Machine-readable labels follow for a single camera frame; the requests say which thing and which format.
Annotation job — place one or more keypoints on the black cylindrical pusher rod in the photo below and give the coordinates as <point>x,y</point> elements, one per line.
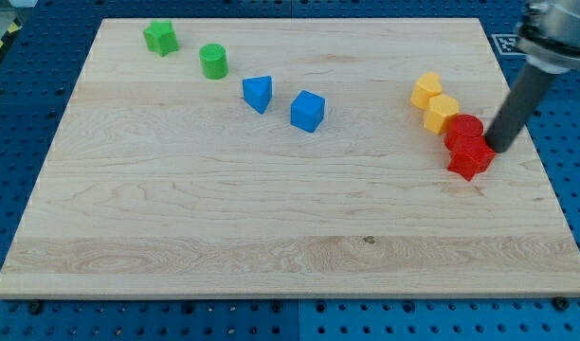
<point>529,88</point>

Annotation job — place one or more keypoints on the red star block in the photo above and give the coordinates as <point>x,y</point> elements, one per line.
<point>469,156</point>

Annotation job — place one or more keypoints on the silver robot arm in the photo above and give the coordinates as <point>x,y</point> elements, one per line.
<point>549,37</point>

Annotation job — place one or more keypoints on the green star block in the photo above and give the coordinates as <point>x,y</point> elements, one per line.
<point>160,37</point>

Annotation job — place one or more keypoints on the white fiducial marker tag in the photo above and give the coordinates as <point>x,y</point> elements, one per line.
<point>506,44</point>

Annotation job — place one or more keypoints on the red cylinder block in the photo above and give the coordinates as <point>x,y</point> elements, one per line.
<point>462,125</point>

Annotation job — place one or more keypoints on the yellow hexagon block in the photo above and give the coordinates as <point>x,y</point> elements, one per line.
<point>440,112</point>

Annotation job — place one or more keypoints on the yellow heart block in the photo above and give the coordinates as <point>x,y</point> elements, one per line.
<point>425,88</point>

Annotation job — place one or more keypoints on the blue cube block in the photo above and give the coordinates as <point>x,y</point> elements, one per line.
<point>307,111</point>

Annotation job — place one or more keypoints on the blue triangle block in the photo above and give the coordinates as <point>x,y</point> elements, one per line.
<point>258,92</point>

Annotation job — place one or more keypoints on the green cylinder block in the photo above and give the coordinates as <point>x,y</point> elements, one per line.
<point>213,59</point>

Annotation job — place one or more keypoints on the light wooden board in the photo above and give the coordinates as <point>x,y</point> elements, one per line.
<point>163,184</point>

